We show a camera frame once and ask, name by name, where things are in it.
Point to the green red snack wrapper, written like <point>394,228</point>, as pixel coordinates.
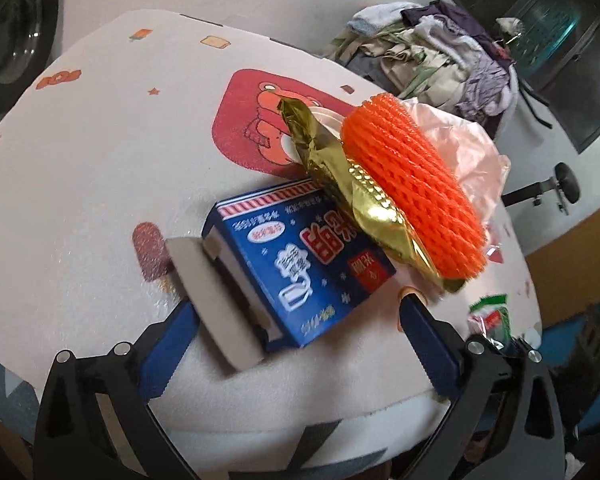
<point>490,310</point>

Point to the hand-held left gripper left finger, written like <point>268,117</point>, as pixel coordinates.
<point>165,360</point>

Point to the black padded metal bar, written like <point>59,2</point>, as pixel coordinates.
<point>565,180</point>

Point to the grey washing machine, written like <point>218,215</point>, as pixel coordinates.
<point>15,50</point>

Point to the white plastic lid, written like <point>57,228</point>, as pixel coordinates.
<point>327,120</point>

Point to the pile of clothes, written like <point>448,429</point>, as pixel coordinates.
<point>430,60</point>

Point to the pink plastic bag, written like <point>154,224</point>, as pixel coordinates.
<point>460,145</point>

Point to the blue printed cardboard box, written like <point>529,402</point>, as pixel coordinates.
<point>305,270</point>

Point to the dark glass cabinet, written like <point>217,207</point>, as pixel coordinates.
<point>565,35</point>

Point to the gold foil wrapper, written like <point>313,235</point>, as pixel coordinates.
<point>330,160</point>

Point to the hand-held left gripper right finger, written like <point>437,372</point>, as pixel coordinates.
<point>427,345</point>

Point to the black metal chair frame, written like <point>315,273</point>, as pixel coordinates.
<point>532,102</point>

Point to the orange foam fruit net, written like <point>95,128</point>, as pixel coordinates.
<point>410,170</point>

